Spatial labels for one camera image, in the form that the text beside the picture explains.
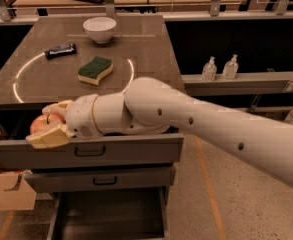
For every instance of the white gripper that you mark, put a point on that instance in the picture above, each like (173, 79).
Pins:
(80, 115)

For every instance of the red apple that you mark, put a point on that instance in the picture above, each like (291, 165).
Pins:
(43, 121)

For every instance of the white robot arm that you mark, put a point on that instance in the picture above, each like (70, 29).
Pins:
(186, 117)

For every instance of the grey top drawer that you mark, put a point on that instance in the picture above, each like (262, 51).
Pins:
(16, 153)

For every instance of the grey drawer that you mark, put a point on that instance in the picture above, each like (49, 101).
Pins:
(123, 214)
(16, 153)
(130, 178)

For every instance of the grey drawer cabinet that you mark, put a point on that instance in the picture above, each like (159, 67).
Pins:
(140, 47)

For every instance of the grey bottom drawer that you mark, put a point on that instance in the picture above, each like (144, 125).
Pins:
(123, 214)

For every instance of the grey middle drawer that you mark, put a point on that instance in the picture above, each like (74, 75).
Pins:
(130, 178)

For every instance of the green and yellow sponge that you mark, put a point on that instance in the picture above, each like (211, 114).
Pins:
(96, 70)

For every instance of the dark snack bar wrapper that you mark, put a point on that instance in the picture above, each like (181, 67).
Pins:
(60, 50)

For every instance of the cardboard box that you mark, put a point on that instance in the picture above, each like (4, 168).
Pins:
(15, 193)

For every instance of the white ceramic bowl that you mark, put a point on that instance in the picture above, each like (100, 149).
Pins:
(100, 29)

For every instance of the clear sanitizer bottle left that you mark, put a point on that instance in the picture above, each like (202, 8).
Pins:
(209, 70)

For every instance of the clear sanitizer bottle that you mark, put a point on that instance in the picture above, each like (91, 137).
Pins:
(209, 70)
(231, 67)

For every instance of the clear sanitizer bottle right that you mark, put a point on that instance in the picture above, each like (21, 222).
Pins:
(231, 67)

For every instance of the grey metal rail shelf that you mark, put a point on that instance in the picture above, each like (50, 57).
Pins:
(243, 83)

